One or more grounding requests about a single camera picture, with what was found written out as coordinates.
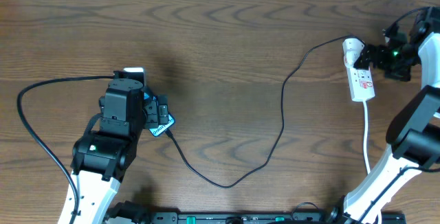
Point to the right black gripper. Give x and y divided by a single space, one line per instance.
375 56

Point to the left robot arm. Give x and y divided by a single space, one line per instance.
107 148

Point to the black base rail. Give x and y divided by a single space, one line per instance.
258 218

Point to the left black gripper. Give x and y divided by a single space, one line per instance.
161 110

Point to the white USB charger plug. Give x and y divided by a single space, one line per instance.
352 44

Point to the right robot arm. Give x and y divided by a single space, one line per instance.
412 141

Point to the blue Galaxy smartphone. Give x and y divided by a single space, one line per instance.
165 126

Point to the white power strip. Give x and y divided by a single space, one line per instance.
360 80

